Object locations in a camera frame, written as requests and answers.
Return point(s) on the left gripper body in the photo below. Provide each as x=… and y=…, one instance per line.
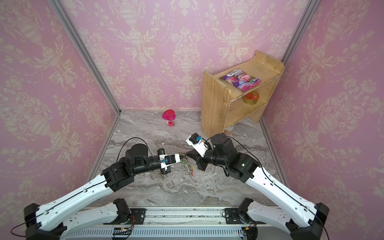
x=166, y=170

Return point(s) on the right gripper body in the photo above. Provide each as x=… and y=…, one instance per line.
x=200, y=159

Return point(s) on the metal key organizer plate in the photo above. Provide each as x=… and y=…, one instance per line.
x=187, y=165

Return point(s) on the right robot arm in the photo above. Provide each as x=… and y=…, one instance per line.
x=300, y=218

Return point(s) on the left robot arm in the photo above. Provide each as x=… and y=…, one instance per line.
x=61, y=217

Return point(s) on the white cup under shelf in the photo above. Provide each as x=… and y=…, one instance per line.
x=229, y=131

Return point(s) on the wooden shelf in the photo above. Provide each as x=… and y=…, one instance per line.
x=222, y=104

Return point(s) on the red lid tin can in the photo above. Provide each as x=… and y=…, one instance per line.
x=251, y=98

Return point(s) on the purple snack bag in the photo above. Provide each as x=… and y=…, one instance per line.
x=241, y=80

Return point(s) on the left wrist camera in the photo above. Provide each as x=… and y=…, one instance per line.
x=168, y=160

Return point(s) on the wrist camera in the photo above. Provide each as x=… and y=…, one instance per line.
x=168, y=160
x=199, y=145

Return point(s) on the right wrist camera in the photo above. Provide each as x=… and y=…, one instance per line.
x=199, y=145

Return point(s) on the aluminium mounting rail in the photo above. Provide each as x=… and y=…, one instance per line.
x=180, y=223

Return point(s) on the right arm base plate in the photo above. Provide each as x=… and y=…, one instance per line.
x=234, y=216

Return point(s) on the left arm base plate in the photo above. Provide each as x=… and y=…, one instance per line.
x=136, y=216

